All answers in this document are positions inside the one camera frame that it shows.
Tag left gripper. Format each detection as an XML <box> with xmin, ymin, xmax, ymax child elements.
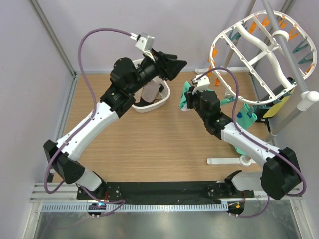
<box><xmin>128</xmin><ymin>48</ymin><xmax>186</xmax><ymax>95</ymax></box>

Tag teal patterned sock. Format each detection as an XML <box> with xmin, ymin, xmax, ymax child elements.
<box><xmin>219</xmin><ymin>96</ymin><xmax>257</xmax><ymax>130</ymax></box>
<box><xmin>179</xmin><ymin>81</ymin><xmax>193</xmax><ymax>112</ymax></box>

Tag white round clip hanger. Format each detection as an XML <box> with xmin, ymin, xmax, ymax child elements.
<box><xmin>209</xmin><ymin>10</ymin><xmax>318</xmax><ymax>105</ymax></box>

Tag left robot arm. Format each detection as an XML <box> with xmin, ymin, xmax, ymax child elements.
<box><xmin>43</xmin><ymin>50</ymin><xmax>187</xmax><ymax>199</ymax></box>

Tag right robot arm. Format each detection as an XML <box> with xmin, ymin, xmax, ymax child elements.
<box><xmin>182</xmin><ymin>86</ymin><xmax>305</xmax><ymax>200</ymax></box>

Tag white perforated plastic basket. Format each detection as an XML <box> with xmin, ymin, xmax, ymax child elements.
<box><xmin>131</xmin><ymin>59</ymin><xmax>171</xmax><ymax>113</ymax></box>

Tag yellow sock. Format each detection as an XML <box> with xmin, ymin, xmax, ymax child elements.
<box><xmin>262</xmin><ymin>89</ymin><xmax>294</xmax><ymax>119</ymax></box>

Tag white and grey drying rack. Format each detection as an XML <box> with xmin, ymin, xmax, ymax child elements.
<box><xmin>194</xmin><ymin>0</ymin><xmax>319</xmax><ymax>167</ymax></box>

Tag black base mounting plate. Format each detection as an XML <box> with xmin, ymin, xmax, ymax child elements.
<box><xmin>76</xmin><ymin>181</ymin><xmax>255</xmax><ymax>201</ymax></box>

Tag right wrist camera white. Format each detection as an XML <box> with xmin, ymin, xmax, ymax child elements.
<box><xmin>191</xmin><ymin>76</ymin><xmax>210</xmax><ymax>94</ymax></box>

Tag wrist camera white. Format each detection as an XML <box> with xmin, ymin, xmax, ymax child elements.
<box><xmin>191</xmin><ymin>76</ymin><xmax>210</xmax><ymax>94</ymax></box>
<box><xmin>135</xmin><ymin>33</ymin><xmax>155</xmax><ymax>61</ymax></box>

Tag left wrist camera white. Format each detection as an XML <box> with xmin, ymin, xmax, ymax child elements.
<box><xmin>135</xmin><ymin>33</ymin><xmax>155</xmax><ymax>61</ymax></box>

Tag slotted grey cable duct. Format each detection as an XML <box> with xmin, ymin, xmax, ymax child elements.
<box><xmin>41</xmin><ymin>201</ymin><xmax>228</xmax><ymax>212</ymax></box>

